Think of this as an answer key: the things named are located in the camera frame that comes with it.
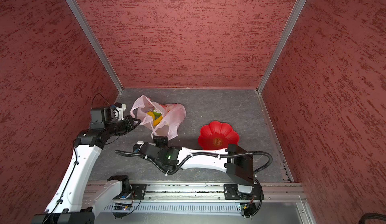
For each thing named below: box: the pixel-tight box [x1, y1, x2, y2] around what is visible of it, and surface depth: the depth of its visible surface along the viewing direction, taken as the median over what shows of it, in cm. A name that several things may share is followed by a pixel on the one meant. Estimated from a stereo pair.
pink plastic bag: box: [130, 94, 187, 141], surface depth 79 cm
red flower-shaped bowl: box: [197, 121, 240, 151], surface depth 97 cm
